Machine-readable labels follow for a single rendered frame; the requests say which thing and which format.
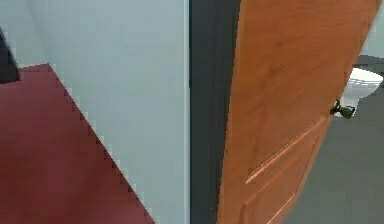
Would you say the orange wooden room door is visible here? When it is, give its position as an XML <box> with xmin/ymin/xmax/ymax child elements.
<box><xmin>216</xmin><ymin>0</ymin><xmax>383</xmax><ymax>224</ymax></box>

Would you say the white toilet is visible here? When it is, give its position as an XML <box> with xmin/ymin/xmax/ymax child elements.
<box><xmin>333</xmin><ymin>67</ymin><xmax>384</xmax><ymax>119</ymax></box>

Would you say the dark furniture piece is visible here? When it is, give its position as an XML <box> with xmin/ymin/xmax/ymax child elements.
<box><xmin>0</xmin><ymin>27</ymin><xmax>21</xmax><ymax>85</ymax></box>

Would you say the dark door handle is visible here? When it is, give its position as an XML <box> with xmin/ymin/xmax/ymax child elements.
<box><xmin>329</xmin><ymin>99</ymin><xmax>356</xmax><ymax>120</ymax></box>

